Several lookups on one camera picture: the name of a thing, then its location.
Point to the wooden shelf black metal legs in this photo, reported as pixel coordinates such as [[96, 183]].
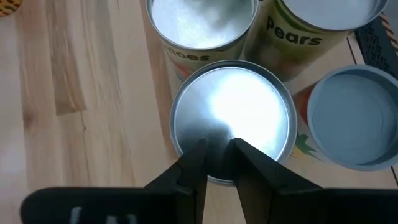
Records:
[[311, 177]]

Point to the pears label tin can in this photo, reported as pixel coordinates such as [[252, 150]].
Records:
[[295, 49]]

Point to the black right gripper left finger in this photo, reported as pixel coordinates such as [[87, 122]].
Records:
[[189, 180]]

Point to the orange spotted label tin can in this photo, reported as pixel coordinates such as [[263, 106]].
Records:
[[7, 6]]

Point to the white red-yellow label tin can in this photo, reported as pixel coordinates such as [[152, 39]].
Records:
[[351, 118]]

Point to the black hazard-striped floor mat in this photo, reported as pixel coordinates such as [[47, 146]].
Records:
[[391, 31]]

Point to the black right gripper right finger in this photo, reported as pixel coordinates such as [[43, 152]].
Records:
[[264, 177]]

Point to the tomatoes label tin can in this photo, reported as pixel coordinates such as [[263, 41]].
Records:
[[202, 25]]

